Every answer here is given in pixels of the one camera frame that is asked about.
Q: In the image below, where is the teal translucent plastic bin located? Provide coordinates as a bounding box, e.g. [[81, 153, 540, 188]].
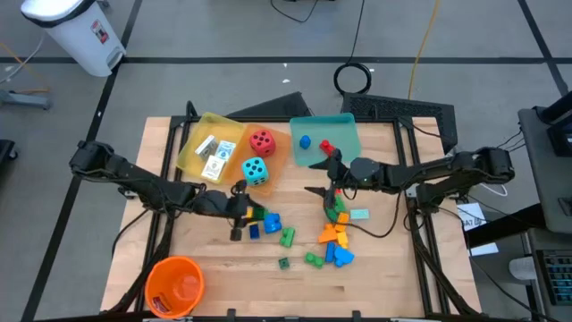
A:
[[289, 112, 363, 168]]

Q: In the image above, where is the white step trash can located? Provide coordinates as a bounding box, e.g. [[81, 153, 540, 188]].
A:
[[20, 0, 128, 79]]

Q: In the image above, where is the yellow hanging cable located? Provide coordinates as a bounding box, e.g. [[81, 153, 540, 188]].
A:
[[407, 0, 442, 101]]

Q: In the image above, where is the orange plastic bucket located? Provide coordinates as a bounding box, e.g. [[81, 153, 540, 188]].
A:
[[143, 255, 206, 320]]

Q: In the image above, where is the grey floor stand base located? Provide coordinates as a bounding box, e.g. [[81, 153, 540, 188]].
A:
[[0, 88, 52, 111]]

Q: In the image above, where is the black perforated panel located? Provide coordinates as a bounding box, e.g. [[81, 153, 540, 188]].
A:
[[340, 91, 459, 154]]

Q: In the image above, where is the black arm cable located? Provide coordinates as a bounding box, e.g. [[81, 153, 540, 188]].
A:
[[110, 207, 152, 259], [342, 187, 404, 240]]

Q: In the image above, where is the black keyboard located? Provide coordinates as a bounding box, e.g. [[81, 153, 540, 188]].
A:
[[534, 248, 572, 309]]

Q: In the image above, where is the orange toy block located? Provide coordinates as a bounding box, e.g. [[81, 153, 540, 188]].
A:
[[317, 223, 339, 245]]

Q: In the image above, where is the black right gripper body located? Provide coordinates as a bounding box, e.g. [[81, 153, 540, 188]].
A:
[[327, 148, 358, 198]]

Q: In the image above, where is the black coiled floor cable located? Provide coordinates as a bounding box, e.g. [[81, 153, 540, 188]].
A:
[[332, 0, 374, 97]]

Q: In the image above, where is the white cable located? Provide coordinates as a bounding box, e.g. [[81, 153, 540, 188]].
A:
[[479, 182, 510, 199]]

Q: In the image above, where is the grey-print playing card box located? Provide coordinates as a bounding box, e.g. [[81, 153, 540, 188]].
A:
[[200, 155, 228, 183], [194, 134, 220, 161]]

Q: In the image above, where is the white rounded desk object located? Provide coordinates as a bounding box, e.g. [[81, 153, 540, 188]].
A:
[[508, 255, 538, 282]]

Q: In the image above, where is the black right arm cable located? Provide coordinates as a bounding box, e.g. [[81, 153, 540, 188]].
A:
[[342, 187, 404, 240]]

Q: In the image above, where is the dark side desk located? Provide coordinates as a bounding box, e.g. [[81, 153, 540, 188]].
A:
[[517, 91, 572, 236]]

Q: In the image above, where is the black angled floor panel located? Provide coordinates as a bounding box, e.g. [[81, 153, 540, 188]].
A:
[[225, 90, 314, 120]]

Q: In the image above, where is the red foam die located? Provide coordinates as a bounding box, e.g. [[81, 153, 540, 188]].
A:
[[248, 129, 277, 158]]

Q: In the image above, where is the teal foam die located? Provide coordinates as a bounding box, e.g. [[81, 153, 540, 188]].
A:
[[240, 157, 271, 187]]

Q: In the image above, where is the black metal table frame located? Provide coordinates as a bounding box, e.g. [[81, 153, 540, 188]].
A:
[[105, 100, 483, 322]]

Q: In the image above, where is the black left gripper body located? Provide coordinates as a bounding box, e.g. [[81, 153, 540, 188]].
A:
[[192, 189, 252, 221]]

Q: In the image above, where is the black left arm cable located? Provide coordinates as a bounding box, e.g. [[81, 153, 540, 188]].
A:
[[110, 207, 152, 259]]

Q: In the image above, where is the black floor caster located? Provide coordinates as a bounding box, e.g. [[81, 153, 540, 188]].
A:
[[0, 139, 20, 163]]

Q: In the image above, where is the large green two-stud block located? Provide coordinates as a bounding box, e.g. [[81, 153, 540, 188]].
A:
[[304, 251, 326, 270]]

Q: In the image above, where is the light blue toy block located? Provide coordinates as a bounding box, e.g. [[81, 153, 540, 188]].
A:
[[333, 245, 356, 268]]

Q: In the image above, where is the orange translucent plastic bin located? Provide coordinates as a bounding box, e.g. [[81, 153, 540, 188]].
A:
[[222, 123, 294, 198]]

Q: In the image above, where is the white paper sheet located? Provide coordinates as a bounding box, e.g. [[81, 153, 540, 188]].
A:
[[468, 241, 500, 258], [455, 201, 488, 233]]

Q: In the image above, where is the blue-print playing card box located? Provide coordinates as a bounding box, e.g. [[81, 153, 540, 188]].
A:
[[214, 140, 238, 162]]

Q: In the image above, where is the yellow translucent plastic bin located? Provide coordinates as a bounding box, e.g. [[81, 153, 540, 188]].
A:
[[175, 111, 248, 185]]

